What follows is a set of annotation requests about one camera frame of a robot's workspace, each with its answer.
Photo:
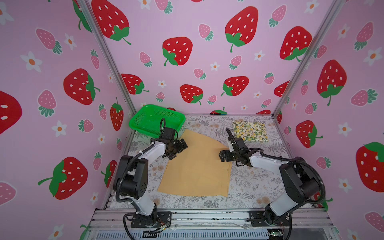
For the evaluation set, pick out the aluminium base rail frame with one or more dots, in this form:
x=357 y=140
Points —
x=199 y=224

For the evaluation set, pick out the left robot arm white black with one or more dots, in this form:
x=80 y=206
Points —
x=131 y=179

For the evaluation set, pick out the aluminium corner post left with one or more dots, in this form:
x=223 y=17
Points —
x=90 y=17

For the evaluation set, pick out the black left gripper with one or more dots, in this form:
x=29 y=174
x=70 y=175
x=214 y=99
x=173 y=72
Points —
x=180 y=147

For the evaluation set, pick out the aluminium corner post right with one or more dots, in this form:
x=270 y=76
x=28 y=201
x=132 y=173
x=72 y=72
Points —
x=324 y=27

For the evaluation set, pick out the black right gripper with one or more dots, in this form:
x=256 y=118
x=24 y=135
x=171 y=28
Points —
x=227 y=155

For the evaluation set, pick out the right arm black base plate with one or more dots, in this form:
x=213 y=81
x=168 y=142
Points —
x=263 y=219

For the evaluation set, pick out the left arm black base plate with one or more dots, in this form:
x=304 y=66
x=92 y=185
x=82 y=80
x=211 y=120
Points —
x=155 y=220

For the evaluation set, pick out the green plastic basket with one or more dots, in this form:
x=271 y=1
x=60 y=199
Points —
x=147 y=120

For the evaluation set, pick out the aluminium corner post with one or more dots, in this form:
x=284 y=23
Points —
x=324 y=27
x=90 y=17

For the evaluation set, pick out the lemon print skirt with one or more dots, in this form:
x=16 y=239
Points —
x=250 y=131

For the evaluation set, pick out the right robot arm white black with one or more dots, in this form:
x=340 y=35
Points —
x=301 y=181

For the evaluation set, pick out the tan skirt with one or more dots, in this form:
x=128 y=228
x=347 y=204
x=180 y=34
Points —
x=198 y=170

